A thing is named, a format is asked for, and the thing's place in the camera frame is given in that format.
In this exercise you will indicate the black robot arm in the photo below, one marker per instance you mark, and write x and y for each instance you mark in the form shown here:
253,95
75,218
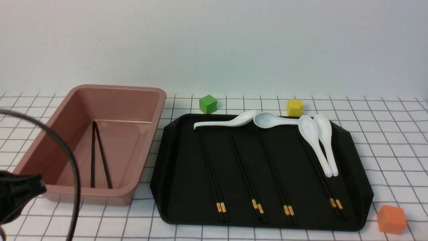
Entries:
16,190

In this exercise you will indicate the green cube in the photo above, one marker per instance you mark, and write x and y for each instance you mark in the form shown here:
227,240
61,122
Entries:
208,104

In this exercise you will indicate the white ceramic spoon leftmost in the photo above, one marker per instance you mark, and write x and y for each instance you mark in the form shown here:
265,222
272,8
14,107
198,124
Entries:
238,121

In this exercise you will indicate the white ceramic spoon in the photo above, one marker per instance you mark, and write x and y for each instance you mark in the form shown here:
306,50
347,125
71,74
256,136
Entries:
309,132
267,120
325,136
238,121

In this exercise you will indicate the black plastic tray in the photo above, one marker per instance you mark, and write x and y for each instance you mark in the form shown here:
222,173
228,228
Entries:
183,193

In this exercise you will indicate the yellow cube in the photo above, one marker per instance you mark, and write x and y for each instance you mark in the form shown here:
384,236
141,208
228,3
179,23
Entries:
295,107

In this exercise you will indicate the black gold-banded chopstick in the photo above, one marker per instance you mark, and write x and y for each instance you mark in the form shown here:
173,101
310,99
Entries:
223,207
320,174
213,184
263,220
244,176
286,195
277,181
343,216

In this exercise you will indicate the pink plastic bin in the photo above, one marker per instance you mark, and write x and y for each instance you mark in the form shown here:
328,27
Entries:
110,130

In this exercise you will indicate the white ceramic spoon rightmost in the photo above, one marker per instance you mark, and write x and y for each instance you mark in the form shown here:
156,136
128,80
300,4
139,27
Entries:
325,136

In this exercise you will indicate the black chopstick in bin right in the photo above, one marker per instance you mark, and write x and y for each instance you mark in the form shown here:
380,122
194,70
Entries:
103,157

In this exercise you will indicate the black chopstick in bin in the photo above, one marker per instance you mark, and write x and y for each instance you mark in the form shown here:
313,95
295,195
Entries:
92,181
103,157

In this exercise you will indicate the black chopstick in bin left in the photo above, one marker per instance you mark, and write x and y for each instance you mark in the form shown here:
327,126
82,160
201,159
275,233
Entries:
92,181

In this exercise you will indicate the white grid tablecloth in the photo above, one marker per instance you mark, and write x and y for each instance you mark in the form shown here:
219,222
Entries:
390,135

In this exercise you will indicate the orange cube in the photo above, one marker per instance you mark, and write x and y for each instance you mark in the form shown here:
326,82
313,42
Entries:
391,220

